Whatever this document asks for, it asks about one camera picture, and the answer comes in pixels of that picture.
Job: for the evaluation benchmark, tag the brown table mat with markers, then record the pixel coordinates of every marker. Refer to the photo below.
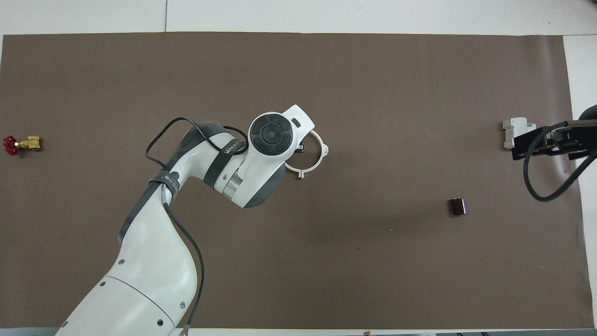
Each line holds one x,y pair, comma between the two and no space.
373,261

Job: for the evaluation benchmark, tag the small dark brown cylinder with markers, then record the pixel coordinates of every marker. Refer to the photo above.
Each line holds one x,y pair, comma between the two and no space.
457,206

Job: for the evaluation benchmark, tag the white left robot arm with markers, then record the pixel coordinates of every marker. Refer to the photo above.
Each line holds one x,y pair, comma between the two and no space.
149,242

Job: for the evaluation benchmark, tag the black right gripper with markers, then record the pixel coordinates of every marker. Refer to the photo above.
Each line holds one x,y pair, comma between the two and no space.
559,135

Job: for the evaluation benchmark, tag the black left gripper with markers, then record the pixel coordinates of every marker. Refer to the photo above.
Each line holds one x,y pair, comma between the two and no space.
300,147

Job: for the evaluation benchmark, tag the grey circuit breaker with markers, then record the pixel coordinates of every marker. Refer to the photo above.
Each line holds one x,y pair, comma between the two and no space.
510,128

